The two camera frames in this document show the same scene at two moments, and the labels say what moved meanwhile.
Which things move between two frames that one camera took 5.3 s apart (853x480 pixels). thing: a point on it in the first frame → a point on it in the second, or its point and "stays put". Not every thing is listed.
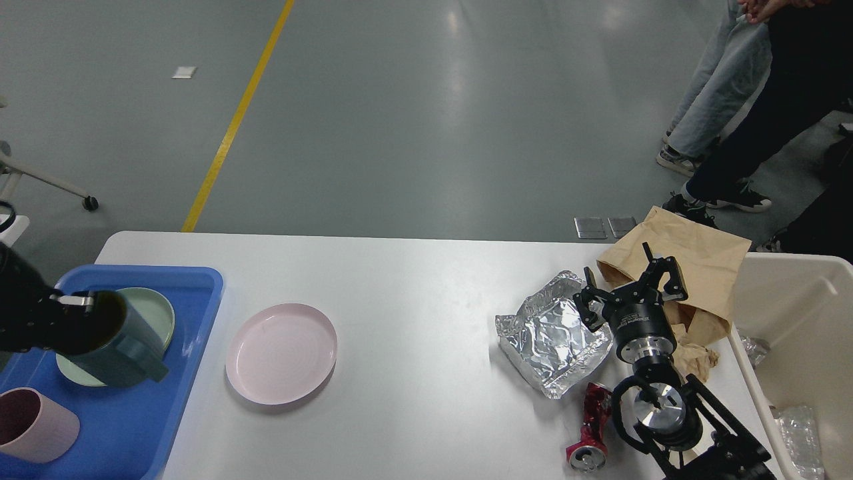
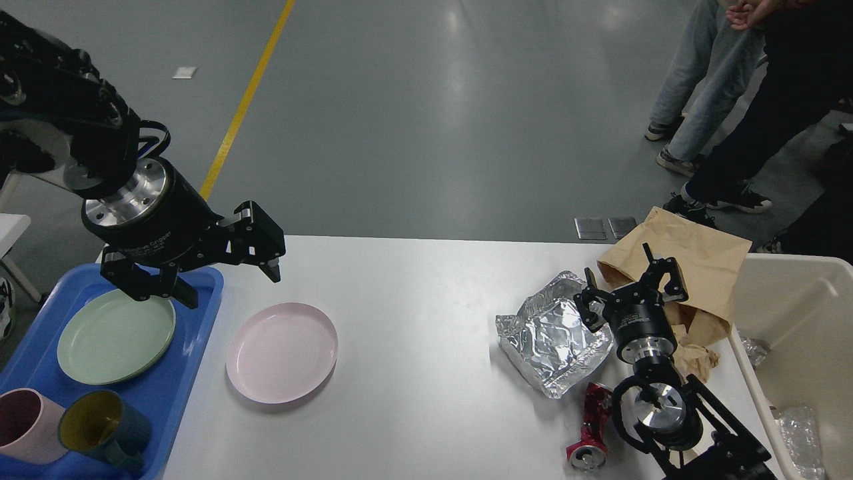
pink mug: [32, 429] stays put
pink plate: [281, 353] stays put
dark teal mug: [113, 345] → [101, 422]
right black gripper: [638, 315] stays put
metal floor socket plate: [590, 228] stays put
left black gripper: [29, 320] → [159, 214]
